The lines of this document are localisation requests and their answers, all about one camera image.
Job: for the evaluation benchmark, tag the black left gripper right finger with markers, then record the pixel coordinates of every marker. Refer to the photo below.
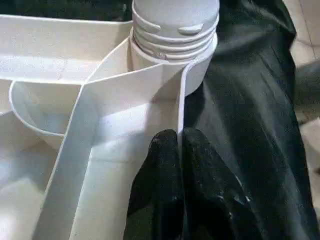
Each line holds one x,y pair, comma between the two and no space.
212,200

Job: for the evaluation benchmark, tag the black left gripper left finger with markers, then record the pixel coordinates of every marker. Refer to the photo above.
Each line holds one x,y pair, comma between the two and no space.
157,190

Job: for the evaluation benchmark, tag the white plastic table top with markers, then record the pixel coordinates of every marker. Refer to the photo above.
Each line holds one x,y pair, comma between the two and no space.
62,112

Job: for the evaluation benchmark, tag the white plastic table leg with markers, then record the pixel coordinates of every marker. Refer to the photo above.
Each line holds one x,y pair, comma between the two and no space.
175,25

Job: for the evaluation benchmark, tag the black work mat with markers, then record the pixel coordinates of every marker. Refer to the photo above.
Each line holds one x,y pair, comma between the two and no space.
250,112

